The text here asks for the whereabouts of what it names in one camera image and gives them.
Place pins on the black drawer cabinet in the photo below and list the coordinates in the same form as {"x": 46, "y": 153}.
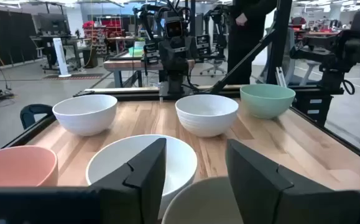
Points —
{"x": 313, "y": 107}

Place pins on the black aluminium table frame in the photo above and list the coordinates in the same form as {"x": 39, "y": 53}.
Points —
{"x": 279, "y": 46}

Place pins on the green container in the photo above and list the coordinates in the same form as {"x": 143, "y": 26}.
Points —
{"x": 135, "y": 51}

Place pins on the cream bowl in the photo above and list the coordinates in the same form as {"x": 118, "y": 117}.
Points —
{"x": 204, "y": 202}

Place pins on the wooden background table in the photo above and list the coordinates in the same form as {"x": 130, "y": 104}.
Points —
{"x": 127, "y": 64}

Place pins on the black desk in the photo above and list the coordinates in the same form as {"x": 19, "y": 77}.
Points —
{"x": 47, "y": 49}

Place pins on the striped floor mat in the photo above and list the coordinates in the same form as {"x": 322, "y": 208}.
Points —
{"x": 74, "y": 76}

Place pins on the black neighbouring robot arm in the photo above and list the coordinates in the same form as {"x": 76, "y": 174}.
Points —
{"x": 338, "y": 53}

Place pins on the black monitor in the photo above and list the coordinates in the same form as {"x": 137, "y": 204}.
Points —
{"x": 53, "y": 25}

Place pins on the white office chair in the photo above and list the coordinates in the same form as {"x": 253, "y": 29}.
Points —
{"x": 215, "y": 65}

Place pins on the white tower fan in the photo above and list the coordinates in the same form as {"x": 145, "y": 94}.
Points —
{"x": 61, "y": 59}

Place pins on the person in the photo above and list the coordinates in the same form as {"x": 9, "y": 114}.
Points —
{"x": 248, "y": 53}

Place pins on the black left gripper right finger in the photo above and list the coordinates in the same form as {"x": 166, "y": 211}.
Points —
{"x": 254, "y": 186}

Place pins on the large white bowl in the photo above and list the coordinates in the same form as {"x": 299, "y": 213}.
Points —
{"x": 111, "y": 160}

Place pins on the red storage shelf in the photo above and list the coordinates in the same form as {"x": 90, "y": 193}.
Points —
{"x": 105, "y": 31}

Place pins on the smooth white bowl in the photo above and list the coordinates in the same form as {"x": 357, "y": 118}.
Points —
{"x": 84, "y": 115}

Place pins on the black partition panel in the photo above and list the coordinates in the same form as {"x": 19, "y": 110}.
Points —
{"x": 8, "y": 37}

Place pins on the person's hand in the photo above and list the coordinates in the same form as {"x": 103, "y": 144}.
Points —
{"x": 241, "y": 19}

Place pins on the black background robot arm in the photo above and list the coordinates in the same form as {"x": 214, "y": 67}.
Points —
{"x": 217, "y": 31}

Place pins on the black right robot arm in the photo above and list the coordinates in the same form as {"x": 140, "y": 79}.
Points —
{"x": 176, "y": 87}

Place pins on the mint green bowl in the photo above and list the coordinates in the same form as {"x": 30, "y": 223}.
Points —
{"x": 266, "y": 101}

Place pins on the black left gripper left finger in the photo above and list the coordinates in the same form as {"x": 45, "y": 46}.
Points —
{"x": 148, "y": 174}

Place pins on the ribbed white bowl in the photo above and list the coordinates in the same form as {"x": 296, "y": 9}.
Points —
{"x": 206, "y": 118}

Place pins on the pink bowl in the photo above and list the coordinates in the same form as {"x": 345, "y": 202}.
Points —
{"x": 15, "y": 168}

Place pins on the dark trash bin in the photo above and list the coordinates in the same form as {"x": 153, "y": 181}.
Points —
{"x": 89, "y": 57}

